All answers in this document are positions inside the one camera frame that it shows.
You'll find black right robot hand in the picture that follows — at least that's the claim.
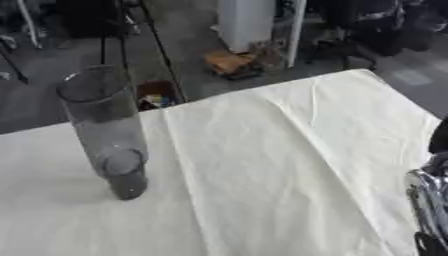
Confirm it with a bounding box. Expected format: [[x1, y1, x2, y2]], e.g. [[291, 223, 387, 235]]
[[427, 117, 448, 155]]

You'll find grey glass cylinder vase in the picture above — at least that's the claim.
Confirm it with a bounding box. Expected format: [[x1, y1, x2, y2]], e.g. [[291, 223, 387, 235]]
[[54, 64, 151, 201]]

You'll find black office chair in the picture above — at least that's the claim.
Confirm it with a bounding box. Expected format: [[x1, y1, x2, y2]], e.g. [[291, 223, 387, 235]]
[[302, 0, 438, 72]]

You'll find clear plastic bag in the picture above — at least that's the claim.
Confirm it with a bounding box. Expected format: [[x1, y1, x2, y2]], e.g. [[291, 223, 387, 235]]
[[248, 39, 289, 76]]

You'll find orange cardboard box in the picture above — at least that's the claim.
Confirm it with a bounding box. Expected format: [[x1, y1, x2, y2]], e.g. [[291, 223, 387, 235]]
[[201, 49, 265, 81]]

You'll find white cabinet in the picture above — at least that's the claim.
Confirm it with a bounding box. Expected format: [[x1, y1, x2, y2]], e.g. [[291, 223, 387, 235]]
[[211, 0, 308, 69]]

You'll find red storage bin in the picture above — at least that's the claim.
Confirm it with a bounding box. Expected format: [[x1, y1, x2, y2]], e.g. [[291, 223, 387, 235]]
[[134, 79, 184, 112]]

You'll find black tripod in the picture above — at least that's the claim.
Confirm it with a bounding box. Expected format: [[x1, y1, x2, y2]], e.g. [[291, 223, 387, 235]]
[[96, 0, 189, 104]]

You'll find white stand leg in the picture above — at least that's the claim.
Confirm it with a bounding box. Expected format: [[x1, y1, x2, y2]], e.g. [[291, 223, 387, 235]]
[[14, 0, 49, 50]]

